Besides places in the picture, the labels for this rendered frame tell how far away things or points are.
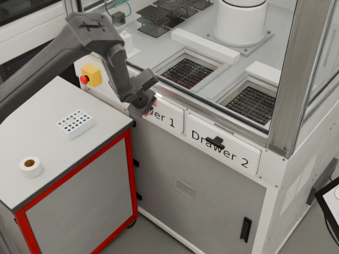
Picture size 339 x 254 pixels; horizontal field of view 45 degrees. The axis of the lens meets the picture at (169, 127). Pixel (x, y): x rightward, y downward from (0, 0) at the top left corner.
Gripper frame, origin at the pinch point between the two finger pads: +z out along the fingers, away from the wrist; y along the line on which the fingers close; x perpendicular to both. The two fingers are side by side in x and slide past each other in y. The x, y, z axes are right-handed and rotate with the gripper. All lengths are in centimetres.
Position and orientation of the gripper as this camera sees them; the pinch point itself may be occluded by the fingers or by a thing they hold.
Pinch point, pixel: (151, 109)
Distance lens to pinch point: 150.1
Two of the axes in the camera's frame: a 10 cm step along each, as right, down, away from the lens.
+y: 5.2, -8.5, 0.6
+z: 3.7, 2.9, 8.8
